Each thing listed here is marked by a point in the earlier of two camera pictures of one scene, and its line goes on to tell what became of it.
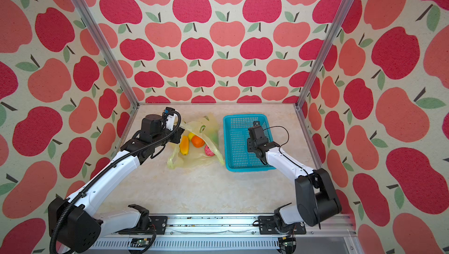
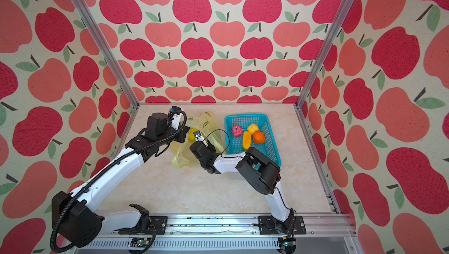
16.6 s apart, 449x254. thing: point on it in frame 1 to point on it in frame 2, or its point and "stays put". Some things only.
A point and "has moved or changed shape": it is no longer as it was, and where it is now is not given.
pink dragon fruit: [208, 151] has moved or changed shape
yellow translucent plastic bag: [197, 158] stays put
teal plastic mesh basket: [237, 158] stays put
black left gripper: [178, 133] stays put
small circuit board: [139, 242] stays put
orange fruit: [197, 141] has moved or changed shape
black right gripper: [249, 146] to [210, 149]
